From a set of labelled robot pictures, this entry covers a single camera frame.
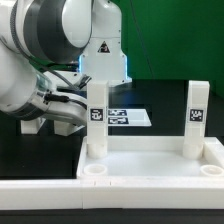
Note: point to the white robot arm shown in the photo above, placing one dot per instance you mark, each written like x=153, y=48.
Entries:
x=49, y=49

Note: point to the white right guide block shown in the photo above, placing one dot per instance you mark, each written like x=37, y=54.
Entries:
x=214, y=151

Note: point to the white desk top tray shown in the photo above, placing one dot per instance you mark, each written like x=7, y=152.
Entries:
x=144, y=156

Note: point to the white front guide rail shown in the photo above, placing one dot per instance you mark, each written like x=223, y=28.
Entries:
x=173, y=193

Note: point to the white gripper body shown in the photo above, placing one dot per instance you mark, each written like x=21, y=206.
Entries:
x=66, y=107

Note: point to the fiducial marker sheet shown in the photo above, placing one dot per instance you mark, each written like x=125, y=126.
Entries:
x=128, y=117

